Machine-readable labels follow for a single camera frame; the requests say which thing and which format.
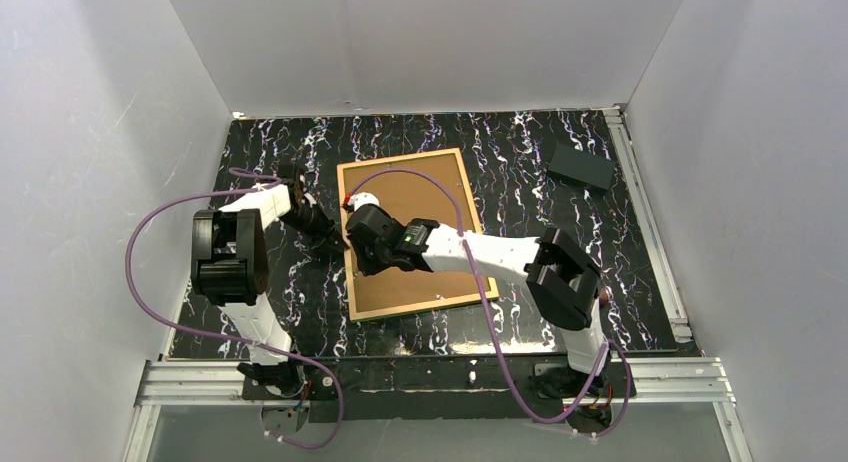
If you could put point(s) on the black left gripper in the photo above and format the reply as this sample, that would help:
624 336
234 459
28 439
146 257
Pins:
324 232

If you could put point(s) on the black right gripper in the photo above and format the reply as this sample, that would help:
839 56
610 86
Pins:
361 248

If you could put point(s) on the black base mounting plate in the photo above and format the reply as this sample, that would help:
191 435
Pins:
429 387

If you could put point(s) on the aluminium rail frame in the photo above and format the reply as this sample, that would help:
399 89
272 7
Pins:
190 405

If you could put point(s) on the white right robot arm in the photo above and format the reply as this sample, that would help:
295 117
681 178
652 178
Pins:
563 281

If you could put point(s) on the black rectangular box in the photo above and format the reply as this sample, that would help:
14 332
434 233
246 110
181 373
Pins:
580 168

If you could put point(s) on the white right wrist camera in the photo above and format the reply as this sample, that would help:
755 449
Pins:
354 201

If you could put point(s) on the green wooden photo frame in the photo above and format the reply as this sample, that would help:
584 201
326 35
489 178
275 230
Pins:
410 186

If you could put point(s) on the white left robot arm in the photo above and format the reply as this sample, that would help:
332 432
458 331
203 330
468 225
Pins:
229 257

